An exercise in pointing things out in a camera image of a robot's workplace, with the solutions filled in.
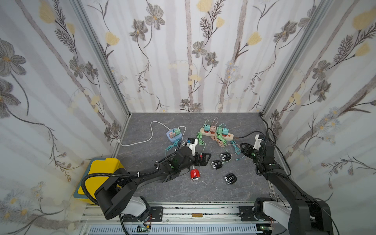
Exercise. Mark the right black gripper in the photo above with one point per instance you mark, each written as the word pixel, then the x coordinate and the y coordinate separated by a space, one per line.
pixel 252 151

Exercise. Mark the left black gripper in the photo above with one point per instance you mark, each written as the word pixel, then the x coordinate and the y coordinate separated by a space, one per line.
pixel 203 162

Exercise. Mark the black shaver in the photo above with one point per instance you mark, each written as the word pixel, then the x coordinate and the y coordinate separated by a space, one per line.
pixel 216 164
pixel 225 157
pixel 230 179

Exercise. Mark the teal charger end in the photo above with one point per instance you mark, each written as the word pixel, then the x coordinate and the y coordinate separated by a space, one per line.
pixel 225 131
pixel 207 128

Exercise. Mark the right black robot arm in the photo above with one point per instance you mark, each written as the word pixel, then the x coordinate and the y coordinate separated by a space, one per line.
pixel 306 215

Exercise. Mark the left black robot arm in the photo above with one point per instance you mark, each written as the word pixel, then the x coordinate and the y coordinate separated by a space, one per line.
pixel 114 191

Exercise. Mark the blue round power cube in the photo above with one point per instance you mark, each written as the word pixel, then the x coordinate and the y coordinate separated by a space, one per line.
pixel 174 135

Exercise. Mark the pink charger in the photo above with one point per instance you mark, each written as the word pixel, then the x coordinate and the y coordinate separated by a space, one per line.
pixel 213 128

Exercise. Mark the light green charger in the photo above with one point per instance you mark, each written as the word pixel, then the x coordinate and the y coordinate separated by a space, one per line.
pixel 219 130

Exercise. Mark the yellow lidded box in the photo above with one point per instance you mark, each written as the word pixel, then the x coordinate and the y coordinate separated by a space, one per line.
pixel 96 165

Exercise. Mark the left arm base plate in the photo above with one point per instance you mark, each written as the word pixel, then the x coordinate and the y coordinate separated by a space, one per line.
pixel 152 214

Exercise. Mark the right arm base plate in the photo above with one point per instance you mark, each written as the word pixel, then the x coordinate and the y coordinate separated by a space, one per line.
pixel 250 214

